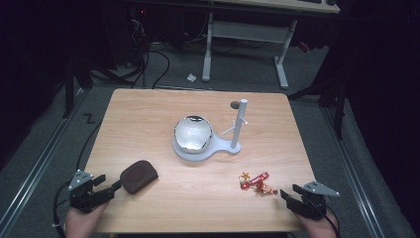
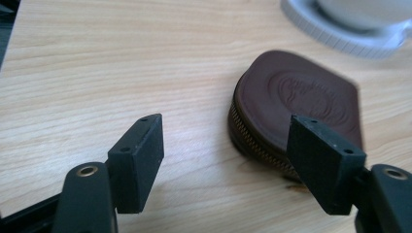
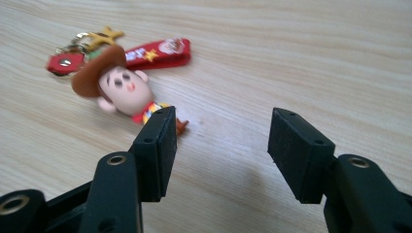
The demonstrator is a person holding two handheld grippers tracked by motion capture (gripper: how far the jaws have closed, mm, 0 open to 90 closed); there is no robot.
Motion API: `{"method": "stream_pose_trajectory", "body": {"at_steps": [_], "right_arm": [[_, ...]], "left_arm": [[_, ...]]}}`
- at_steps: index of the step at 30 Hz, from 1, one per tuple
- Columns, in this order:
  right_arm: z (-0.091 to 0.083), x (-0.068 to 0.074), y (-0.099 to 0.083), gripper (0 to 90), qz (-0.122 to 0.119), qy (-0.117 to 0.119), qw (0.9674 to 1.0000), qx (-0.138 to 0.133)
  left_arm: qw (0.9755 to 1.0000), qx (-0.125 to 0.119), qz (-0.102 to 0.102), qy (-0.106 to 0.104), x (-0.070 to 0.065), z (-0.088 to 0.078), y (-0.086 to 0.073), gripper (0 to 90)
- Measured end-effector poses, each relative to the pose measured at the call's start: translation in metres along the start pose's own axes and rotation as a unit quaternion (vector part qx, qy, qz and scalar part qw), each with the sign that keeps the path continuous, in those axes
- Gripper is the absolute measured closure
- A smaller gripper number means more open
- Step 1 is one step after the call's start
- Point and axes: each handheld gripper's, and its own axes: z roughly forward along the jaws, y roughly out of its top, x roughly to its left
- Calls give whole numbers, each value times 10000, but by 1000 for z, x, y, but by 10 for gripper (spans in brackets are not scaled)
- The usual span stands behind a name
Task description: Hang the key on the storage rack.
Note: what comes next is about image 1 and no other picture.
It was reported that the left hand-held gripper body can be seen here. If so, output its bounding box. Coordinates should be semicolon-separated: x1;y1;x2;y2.
67;169;108;213

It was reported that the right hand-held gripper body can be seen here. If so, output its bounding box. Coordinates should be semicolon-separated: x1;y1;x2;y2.
286;180;341;221

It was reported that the brown pouch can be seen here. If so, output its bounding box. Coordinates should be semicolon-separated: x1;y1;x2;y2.
119;160;159;195

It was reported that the red keychain charm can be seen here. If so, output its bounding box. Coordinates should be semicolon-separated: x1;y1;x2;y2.
238;171;279;196

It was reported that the white stand with pole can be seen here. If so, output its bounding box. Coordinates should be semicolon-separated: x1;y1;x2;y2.
171;98;250;163

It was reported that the shiny silver bowl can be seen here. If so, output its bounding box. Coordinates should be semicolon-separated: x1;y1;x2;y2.
173;115;214;155

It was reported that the person's right hand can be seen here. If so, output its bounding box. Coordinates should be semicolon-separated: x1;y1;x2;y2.
294;211;339;238

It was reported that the person's left hand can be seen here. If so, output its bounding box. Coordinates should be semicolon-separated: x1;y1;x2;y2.
64;201;110;238

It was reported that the black metal stand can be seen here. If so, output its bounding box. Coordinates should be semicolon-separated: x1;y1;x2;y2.
61;56;76;120
286;75;349;141

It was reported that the white-legged desk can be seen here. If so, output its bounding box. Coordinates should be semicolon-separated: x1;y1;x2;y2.
201;0;341;90

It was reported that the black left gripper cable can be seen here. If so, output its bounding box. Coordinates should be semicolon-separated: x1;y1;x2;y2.
52;179;72;238

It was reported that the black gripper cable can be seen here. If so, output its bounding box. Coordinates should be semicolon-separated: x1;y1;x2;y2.
324;204;342;238
52;179;72;238

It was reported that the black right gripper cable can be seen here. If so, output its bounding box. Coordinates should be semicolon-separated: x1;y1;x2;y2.
324;204;342;238

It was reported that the thin black floor cable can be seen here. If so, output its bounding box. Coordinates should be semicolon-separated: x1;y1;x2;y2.
75;121;103;171

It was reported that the metal floor rail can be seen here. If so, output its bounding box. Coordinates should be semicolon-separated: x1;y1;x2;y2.
0;87;84;230
321;106;386;238

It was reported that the bundle of black floor cables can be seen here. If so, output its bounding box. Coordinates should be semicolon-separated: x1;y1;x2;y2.
88;9;171;90

